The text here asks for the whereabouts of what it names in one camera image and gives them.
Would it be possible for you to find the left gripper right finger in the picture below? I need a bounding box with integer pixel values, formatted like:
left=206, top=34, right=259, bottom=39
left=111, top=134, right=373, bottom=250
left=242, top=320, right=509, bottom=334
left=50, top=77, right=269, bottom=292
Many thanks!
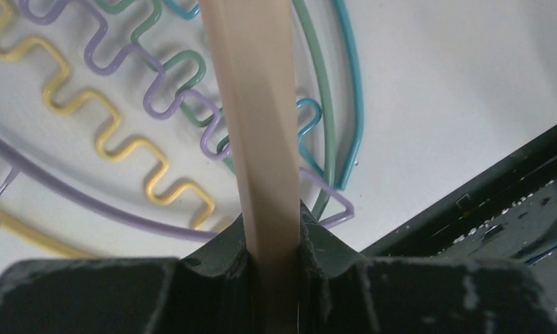
left=299, top=206, right=557, bottom=333

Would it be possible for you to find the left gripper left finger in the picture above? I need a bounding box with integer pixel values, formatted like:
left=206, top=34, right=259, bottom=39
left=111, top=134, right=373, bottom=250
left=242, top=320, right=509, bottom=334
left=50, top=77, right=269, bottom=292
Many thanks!
left=0, top=218, right=253, bottom=333

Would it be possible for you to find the beige plastic hanger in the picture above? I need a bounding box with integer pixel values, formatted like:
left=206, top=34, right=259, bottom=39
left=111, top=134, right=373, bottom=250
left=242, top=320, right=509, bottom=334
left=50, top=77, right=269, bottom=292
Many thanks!
left=200, top=1, right=301, bottom=333

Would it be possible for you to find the green wire hanger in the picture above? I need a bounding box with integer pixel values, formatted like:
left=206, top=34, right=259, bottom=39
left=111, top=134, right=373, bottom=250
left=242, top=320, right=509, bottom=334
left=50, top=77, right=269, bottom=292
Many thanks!
left=95, top=1, right=336, bottom=219

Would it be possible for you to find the yellow wire hanger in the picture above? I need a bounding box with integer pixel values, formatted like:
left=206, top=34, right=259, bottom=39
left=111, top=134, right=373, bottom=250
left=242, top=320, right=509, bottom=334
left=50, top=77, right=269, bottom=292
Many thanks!
left=19, top=1, right=220, bottom=239

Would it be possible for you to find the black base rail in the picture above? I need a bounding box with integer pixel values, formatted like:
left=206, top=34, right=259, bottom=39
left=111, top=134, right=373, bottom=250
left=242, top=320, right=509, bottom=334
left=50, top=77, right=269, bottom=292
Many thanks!
left=363, top=125, right=557, bottom=305

